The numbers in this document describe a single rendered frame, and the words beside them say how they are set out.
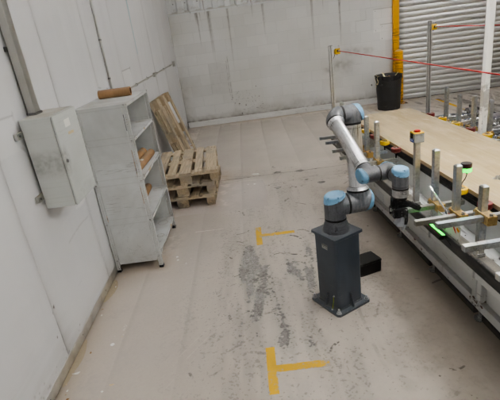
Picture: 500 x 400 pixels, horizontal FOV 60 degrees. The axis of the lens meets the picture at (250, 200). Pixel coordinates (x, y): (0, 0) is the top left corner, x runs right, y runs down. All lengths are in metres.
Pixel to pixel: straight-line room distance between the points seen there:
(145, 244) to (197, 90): 6.39
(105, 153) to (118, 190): 0.35
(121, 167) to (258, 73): 6.53
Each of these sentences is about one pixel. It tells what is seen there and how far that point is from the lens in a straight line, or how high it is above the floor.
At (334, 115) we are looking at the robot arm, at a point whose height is 1.41.
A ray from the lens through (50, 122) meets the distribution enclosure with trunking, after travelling 3.00.
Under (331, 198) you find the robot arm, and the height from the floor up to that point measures 0.87.
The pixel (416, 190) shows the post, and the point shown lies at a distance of 3.21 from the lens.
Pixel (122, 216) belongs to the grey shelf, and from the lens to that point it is 4.08.
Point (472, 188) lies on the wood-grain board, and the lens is 3.02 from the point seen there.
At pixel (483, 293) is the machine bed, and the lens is 3.20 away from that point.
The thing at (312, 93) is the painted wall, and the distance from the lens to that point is 10.21.
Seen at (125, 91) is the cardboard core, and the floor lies 1.59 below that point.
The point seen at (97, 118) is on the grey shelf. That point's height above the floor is 1.46.
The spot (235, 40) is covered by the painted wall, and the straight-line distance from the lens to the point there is 9.98.
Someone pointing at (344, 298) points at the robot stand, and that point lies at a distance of 3.28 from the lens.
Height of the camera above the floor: 2.01
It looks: 22 degrees down
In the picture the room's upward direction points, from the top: 8 degrees counter-clockwise
